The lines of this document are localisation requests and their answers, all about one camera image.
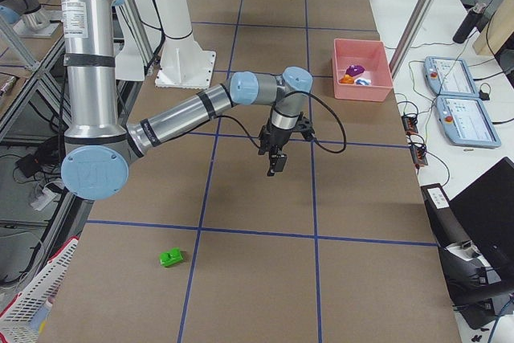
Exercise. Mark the black water bottle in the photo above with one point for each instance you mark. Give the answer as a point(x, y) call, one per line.
point(474, 14)

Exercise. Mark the teach pendant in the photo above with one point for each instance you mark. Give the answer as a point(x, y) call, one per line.
point(449, 77)
point(465, 122)

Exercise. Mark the upper teach pendant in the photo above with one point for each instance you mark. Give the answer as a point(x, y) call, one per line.
point(449, 77)

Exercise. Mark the purple block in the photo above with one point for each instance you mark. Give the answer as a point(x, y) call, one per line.
point(354, 70)

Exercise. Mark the white plastic basket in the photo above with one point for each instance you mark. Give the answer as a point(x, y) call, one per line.
point(25, 316)

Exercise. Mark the aluminium frame post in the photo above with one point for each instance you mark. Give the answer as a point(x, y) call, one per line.
point(408, 36)

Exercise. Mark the brown paper table mat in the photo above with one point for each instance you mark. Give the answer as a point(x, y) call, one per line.
point(336, 248)

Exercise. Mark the small blue block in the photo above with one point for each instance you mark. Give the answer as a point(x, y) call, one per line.
point(363, 81)

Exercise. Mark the pink plastic box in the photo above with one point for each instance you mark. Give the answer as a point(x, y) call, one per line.
point(372, 56)

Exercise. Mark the green block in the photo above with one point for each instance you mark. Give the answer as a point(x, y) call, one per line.
point(171, 257)

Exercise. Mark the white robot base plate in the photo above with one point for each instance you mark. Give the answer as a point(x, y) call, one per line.
point(160, 31)

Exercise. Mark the lower teach pendant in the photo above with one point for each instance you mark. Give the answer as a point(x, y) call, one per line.
point(465, 122)

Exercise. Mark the orange block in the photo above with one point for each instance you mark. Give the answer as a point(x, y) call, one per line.
point(347, 79)

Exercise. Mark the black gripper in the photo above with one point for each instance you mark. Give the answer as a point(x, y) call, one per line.
point(276, 139)

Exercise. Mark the black laptop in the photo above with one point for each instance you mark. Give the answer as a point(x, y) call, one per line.
point(474, 234)

